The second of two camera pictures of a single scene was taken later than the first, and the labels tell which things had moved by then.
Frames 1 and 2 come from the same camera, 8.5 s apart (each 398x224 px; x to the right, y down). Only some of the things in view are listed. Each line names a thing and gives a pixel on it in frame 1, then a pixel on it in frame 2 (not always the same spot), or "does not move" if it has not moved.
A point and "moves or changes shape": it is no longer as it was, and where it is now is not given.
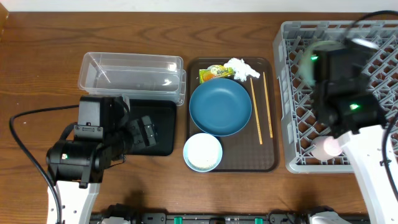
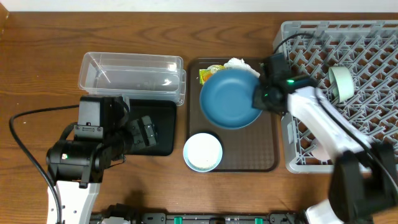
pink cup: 326,147 does not move
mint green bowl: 306,68 moves or changes shape
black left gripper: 141,141 does not move
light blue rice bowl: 203,152 does not move
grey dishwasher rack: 301,124 does not move
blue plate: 220,107 moves or changes shape
